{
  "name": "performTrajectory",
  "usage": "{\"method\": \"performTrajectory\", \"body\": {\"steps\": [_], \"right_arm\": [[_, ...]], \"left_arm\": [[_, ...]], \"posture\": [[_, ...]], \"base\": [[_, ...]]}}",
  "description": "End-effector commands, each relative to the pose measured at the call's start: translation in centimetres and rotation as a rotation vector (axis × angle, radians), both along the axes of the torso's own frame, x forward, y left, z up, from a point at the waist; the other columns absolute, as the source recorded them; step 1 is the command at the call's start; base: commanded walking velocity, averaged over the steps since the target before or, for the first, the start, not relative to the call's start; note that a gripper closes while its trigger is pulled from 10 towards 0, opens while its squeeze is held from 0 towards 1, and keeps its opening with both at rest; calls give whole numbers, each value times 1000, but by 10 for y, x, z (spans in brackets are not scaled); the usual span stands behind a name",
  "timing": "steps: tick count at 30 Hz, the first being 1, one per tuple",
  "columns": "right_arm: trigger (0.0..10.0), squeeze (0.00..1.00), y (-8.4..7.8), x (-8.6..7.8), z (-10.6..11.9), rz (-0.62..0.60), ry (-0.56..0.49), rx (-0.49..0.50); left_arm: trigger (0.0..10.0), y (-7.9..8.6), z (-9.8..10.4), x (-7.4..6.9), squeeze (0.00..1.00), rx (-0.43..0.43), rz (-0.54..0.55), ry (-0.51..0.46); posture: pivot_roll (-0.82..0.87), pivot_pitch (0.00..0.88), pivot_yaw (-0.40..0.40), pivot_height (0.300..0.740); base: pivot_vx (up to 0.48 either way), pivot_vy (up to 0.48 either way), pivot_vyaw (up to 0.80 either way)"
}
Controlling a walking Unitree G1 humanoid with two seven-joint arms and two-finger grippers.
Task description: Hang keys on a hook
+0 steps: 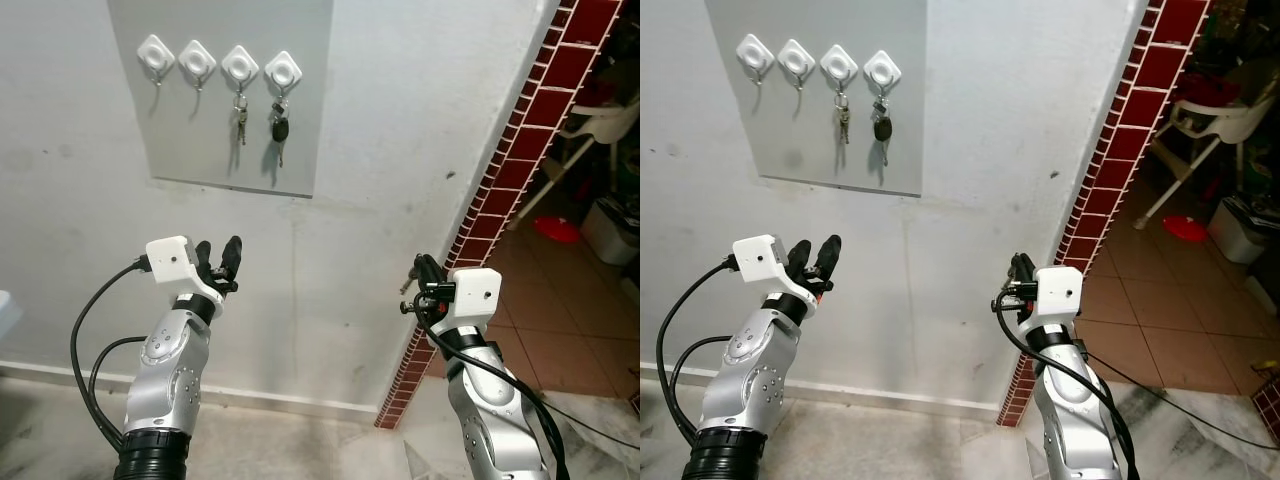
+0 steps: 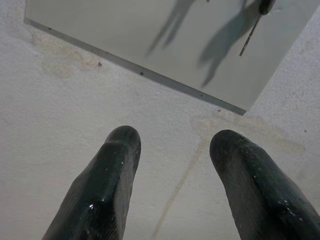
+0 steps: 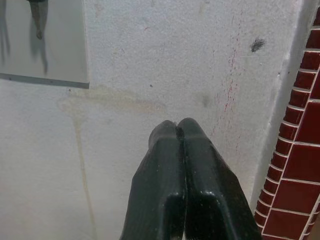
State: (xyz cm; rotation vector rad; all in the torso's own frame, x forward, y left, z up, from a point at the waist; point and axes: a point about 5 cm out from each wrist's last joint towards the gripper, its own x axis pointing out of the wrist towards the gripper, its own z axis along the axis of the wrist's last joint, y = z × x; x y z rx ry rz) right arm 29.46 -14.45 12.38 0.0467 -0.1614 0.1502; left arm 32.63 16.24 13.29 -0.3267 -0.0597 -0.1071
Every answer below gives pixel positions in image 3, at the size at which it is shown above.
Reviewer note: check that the grey wall board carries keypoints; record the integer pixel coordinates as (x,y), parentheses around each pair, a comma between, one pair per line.
(65,37)

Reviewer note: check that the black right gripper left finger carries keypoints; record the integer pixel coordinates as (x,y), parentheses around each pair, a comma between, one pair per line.
(157,180)

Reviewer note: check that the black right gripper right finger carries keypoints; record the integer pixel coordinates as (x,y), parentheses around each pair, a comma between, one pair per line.
(210,180)

